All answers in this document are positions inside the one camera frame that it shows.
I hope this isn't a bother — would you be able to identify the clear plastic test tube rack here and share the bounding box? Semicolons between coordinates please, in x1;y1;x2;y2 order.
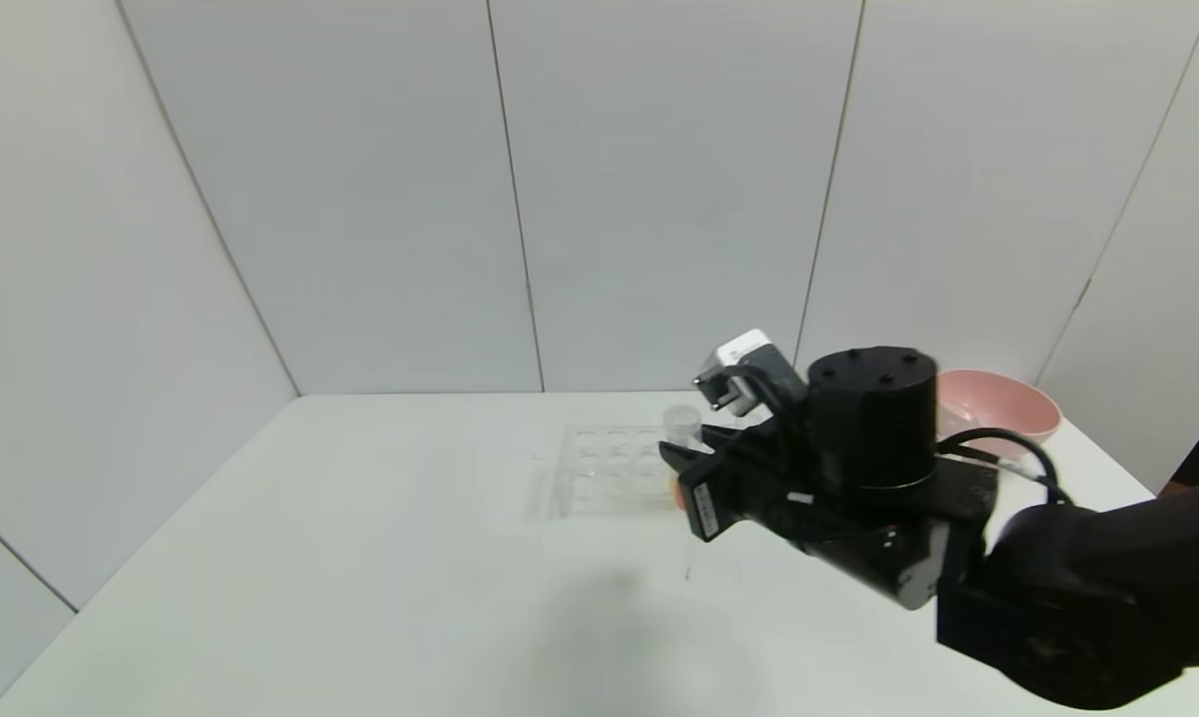
558;423;688;519

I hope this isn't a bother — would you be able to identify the black cable with white tag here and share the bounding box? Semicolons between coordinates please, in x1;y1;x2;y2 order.
943;428;1064;504

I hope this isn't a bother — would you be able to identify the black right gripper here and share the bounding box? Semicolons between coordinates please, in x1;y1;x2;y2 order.
657;423;813;543

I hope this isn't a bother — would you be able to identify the black camera cable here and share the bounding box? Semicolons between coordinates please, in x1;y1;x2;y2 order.
724;363;795;429

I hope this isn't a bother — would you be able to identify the pink bowl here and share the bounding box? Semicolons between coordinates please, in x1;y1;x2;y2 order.
936;369;1063;461

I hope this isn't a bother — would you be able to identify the test tube with red pigment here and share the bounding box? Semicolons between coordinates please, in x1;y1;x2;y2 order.
662;402;705;507

